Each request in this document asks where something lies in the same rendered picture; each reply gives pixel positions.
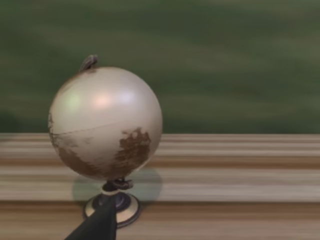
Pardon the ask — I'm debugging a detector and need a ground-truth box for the cream and brown desk globe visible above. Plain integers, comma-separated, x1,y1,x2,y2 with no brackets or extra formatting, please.
47,54,164,229

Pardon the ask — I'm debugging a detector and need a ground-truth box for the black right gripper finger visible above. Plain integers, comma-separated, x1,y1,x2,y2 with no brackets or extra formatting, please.
64,199,118,240

